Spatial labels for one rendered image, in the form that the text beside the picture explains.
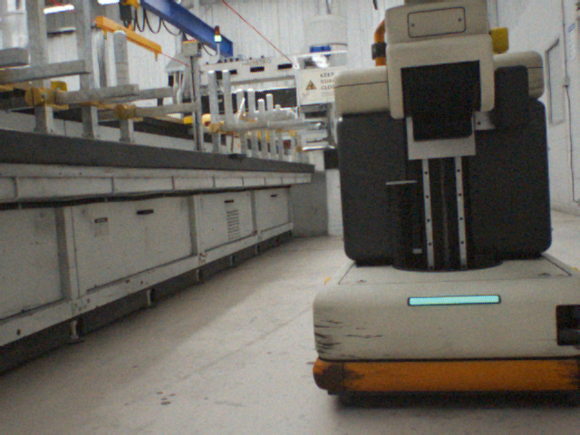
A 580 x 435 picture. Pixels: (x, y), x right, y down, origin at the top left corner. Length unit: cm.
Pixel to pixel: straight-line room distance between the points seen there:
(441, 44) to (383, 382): 73
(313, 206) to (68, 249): 404
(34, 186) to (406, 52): 105
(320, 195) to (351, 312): 472
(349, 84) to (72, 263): 119
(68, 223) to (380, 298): 129
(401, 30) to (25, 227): 134
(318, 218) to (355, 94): 444
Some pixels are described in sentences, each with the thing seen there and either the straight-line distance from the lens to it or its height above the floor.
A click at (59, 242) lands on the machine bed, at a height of 37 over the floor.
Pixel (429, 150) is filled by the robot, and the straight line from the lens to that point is 154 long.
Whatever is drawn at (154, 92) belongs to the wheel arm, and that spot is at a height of 83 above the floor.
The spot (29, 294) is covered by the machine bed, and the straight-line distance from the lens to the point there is 215.
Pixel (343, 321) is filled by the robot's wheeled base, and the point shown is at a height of 21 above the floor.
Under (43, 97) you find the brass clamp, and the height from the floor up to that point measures 80.
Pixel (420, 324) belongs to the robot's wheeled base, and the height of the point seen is 20.
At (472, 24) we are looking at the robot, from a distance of 142.
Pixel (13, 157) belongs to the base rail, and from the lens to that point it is 166.
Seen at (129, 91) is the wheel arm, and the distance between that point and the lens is 176.
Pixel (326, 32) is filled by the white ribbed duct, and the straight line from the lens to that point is 1021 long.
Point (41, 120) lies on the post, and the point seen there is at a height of 74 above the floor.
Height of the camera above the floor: 51
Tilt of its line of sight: 3 degrees down
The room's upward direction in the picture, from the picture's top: 4 degrees counter-clockwise
